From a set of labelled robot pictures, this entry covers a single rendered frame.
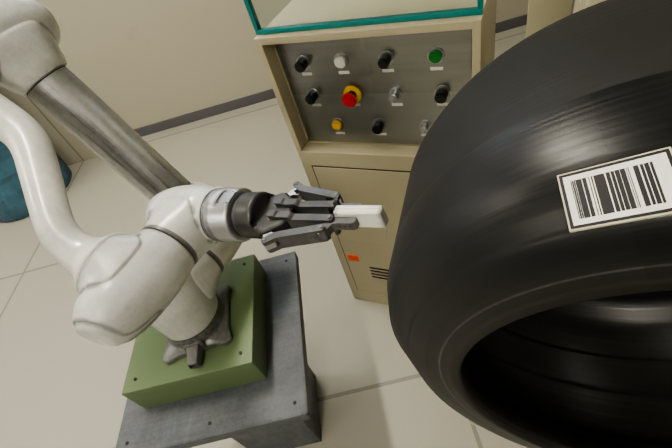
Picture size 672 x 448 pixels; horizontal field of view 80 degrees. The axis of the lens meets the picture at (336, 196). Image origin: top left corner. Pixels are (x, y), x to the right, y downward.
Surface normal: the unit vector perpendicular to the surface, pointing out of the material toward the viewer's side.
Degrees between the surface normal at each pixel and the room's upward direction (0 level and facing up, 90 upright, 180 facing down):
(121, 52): 90
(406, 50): 90
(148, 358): 1
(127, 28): 90
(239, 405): 0
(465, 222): 57
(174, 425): 0
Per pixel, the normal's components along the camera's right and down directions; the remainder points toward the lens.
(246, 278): -0.23, -0.70
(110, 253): 0.15, -0.65
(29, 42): 0.79, -0.17
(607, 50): -0.53, -0.68
